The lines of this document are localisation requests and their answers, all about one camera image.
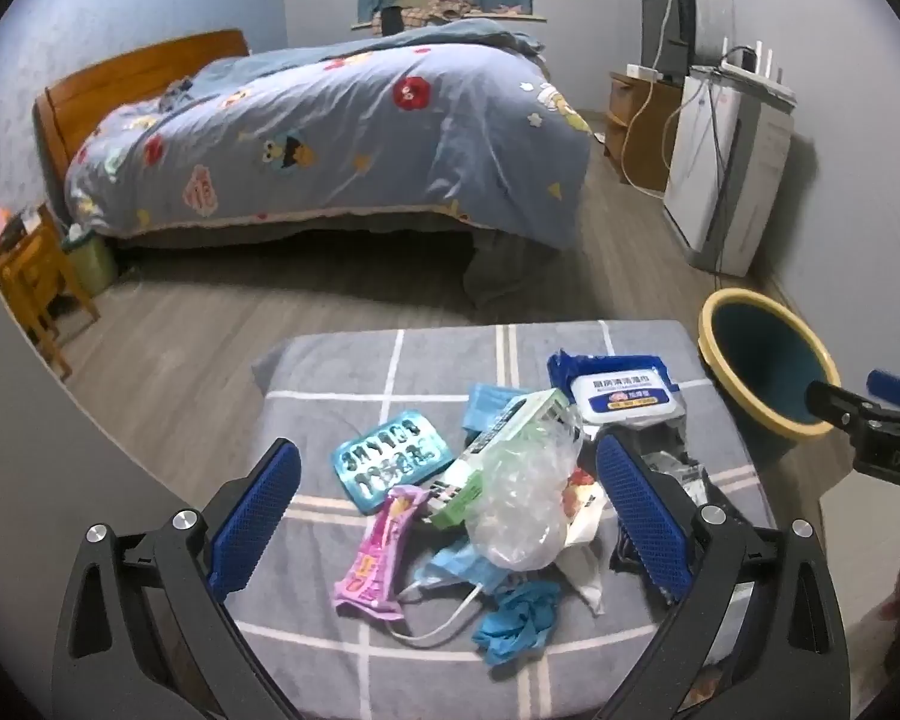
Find blue wet wipes pack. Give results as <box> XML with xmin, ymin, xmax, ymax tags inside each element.
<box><xmin>546</xmin><ymin>349</ymin><xmax>686</xmax><ymax>440</ymax></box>

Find yellow rimmed teal trash bin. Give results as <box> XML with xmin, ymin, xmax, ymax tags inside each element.
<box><xmin>697</xmin><ymin>288</ymin><xmax>841</xmax><ymax>470</ymax></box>

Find wooden tv cabinet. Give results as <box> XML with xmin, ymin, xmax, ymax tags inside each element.
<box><xmin>605</xmin><ymin>73</ymin><xmax>683</xmax><ymax>193</ymax></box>

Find blue nitrile glove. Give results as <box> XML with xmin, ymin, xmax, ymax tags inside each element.
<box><xmin>473</xmin><ymin>580</ymin><xmax>562</xmax><ymax>668</ymax></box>

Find white power strip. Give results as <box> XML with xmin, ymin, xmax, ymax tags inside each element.
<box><xmin>626</xmin><ymin>64</ymin><xmax>663</xmax><ymax>83</ymax></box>

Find wooden bed headboard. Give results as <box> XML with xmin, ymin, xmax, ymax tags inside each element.
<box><xmin>32</xmin><ymin>28</ymin><xmax>252</xmax><ymax>189</ymax></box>

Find blue face mask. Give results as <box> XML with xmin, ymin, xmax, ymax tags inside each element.
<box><xmin>461</xmin><ymin>383</ymin><xmax>526</xmax><ymax>444</ymax></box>
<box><xmin>386</xmin><ymin>536</ymin><xmax>510</xmax><ymax>645</ymax></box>

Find black television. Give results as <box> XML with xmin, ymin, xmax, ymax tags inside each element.
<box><xmin>640</xmin><ymin>0</ymin><xmax>697</xmax><ymax>83</ymax></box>

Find green white medicine box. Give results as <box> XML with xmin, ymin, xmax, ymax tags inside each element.
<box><xmin>424</xmin><ymin>388</ymin><xmax>582</xmax><ymax>530</ymax></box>

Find white air purifier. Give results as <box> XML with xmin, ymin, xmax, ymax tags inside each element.
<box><xmin>663</xmin><ymin>65</ymin><xmax>796</xmax><ymax>278</ymax></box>

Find red white tissue pack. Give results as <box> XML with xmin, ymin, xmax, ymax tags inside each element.
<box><xmin>554</xmin><ymin>468</ymin><xmax>608</xmax><ymax>616</ymax></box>

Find wooden bedside chair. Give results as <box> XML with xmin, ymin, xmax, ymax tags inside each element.
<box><xmin>0</xmin><ymin>205</ymin><xmax>100</xmax><ymax>380</ymax></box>

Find clear plastic bag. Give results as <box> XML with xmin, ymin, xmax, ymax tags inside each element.
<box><xmin>463</xmin><ymin>409</ymin><xmax>586</xmax><ymax>572</ymax></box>

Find grey checked floor rug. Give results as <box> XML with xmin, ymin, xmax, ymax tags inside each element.
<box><xmin>227</xmin><ymin>320</ymin><xmax>772</xmax><ymax>718</ymax></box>

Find pink snack wrapper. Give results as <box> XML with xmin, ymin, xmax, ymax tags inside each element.
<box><xmin>331</xmin><ymin>484</ymin><xmax>429</xmax><ymax>622</ymax></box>

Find black white wrapper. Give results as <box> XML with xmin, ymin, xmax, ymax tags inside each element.
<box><xmin>596</xmin><ymin>426</ymin><xmax>709</xmax><ymax>603</ymax></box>

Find small green trash bin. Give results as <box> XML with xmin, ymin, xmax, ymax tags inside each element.
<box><xmin>63</xmin><ymin>224</ymin><xmax>118</xmax><ymax>298</ymax></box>

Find black power cable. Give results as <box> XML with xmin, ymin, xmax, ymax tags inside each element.
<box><xmin>700</xmin><ymin>73</ymin><xmax>745</xmax><ymax>275</ymax></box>

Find white wifi router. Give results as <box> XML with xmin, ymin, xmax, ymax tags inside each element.
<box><xmin>718</xmin><ymin>39</ymin><xmax>797</xmax><ymax>104</ymax></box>

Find teal blister pill pack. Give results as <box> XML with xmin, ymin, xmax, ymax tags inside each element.
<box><xmin>331</xmin><ymin>411</ymin><xmax>455</xmax><ymax>515</ymax></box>

